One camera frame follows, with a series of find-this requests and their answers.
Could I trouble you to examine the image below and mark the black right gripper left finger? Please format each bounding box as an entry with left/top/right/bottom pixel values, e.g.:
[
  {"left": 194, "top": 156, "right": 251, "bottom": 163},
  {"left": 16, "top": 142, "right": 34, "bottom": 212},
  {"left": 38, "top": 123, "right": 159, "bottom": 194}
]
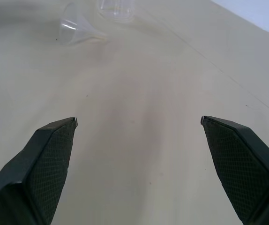
[{"left": 0, "top": 117, "right": 78, "bottom": 225}]

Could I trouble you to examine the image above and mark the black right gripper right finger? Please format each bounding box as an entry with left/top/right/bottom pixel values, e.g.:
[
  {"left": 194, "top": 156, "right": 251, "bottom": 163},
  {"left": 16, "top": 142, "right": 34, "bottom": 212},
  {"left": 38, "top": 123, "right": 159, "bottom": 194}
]
[{"left": 200, "top": 115, "right": 269, "bottom": 225}]

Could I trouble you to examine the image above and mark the clear plastic funnel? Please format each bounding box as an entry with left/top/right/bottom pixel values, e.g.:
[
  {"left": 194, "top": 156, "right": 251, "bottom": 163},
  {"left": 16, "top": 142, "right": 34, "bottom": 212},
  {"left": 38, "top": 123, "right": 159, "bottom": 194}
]
[{"left": 59, "top": 1, "right": 108, "bottom": 46}]

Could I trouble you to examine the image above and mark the clear plastic cup on table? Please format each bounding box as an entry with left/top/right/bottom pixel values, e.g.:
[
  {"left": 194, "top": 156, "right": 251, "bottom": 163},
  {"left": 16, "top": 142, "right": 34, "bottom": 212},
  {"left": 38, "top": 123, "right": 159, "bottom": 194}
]
[{"left": 96, "top": 0, "right": 135, "bottom": 23}]

